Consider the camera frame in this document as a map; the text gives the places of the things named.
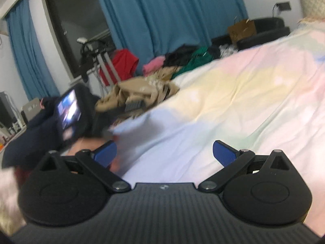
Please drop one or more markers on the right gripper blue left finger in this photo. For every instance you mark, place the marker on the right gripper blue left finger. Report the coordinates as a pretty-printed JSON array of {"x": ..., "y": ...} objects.
[{"x": 97, "y": 163}]

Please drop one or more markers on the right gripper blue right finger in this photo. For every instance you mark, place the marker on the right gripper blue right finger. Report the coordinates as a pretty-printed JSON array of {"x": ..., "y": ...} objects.
[{"x": 234, "y": 163}]

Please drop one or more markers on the tan printed garment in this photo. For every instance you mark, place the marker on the tan printed garment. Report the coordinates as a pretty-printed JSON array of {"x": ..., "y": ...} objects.
[{"x": 140, "y": 93}]

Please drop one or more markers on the metal clothes rack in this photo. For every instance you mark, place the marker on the metal clothes rack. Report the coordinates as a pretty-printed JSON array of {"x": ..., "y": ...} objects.
[{"x": 96, "y": 60}]

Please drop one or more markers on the dark navy garment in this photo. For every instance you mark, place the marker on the dark navy garment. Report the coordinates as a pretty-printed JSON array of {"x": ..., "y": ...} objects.
[{"x": 40, "y": 137}]

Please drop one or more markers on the blue curtain left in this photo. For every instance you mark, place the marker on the blue curtain left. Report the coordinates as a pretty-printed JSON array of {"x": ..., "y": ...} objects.
[{"x": 29, "y": 60}]

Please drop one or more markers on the blue curtain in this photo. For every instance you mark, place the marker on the blue curtain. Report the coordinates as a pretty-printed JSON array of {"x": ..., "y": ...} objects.
[
  {"x": 29, "y": 60},
  {"x": 151, "y": 28}
]

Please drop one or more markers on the red garment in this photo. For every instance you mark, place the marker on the red garment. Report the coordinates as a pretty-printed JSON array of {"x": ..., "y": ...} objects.
[{"x": 125, "y": 63}]

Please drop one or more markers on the pastel rainbow bed sheet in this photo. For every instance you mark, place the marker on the pastel rainbow bed sheet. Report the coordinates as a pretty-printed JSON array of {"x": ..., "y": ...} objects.
[{"x": 264, "y": 98}]

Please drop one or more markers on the pink garment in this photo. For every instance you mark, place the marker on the pink garment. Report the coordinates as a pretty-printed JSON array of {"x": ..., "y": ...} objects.
[{"x": 153, "y": 65}]

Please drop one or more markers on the dark window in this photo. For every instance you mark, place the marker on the dark window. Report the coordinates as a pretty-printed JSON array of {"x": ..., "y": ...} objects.
[{"x": 72, "y": 19}]

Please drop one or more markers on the green garment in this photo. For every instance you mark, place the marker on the green garment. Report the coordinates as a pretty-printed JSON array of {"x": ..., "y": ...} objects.
[{"x": 199, "y": 57}]

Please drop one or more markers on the black garment pile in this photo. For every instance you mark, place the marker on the black garment pile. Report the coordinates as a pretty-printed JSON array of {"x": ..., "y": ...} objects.
[{"x": 180, "y": 57}]

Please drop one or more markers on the blue curtain centre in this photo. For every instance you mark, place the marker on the blue curtain centre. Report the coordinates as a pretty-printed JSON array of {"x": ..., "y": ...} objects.
[{"x": 151, "y": 28}]

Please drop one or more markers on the brown paper bag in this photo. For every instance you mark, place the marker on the brown paper bag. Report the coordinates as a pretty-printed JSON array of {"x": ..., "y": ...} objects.
[{"x": 241, "y": 30}]

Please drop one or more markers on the black armchair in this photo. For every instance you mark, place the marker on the black armchair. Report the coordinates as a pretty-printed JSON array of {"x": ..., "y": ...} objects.
[{"x": 268, "y": 29}]

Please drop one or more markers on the wall power socket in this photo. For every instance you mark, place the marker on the wall power socket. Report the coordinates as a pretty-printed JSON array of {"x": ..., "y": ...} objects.
[{"x": 283, "y": 6}]

